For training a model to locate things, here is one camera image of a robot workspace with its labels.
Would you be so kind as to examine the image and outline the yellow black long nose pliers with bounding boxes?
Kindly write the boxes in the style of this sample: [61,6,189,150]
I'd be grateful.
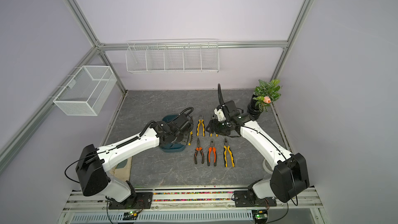
[188,131,193,146]

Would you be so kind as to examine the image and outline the orange black long nose pliers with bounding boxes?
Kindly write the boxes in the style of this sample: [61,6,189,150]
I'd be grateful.
[194,138,204,164]

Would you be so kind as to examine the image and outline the orange black combination pliers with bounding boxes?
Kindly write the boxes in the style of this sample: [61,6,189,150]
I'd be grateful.
[207,140,217,167]

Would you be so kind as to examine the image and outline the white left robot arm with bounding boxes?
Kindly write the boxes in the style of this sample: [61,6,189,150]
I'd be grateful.
[75,114,193,203]

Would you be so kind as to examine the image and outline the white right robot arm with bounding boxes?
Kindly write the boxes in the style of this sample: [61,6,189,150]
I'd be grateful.
[207,99,310,203]

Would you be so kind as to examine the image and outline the teal plastic storage box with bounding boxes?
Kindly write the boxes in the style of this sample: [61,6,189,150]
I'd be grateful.
[159,115,186,153]

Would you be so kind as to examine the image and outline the black vase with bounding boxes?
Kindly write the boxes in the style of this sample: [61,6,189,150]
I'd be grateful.
[247,99,262,120]

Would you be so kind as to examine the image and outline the green plant with pink flower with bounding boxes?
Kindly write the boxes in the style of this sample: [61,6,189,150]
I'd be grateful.
[252,79,282,113]

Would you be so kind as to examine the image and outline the roll of tape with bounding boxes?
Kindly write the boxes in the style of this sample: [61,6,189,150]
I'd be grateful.
[262,159,273,175]

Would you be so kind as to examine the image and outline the beige work glove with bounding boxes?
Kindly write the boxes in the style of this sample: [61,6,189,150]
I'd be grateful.
[110,157,132,181]

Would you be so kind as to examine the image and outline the white wire wall shelf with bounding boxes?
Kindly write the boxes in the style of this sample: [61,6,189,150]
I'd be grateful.
[125,39,220,73]

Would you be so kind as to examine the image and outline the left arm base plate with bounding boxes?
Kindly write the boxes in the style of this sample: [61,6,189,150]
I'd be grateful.
[108,192,153,210]

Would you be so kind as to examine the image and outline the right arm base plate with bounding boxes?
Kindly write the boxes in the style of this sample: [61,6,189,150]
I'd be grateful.
[232,190,277,208]

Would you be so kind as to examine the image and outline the white mesh wall basket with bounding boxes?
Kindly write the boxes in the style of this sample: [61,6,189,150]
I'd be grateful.
[53,65,117,116]

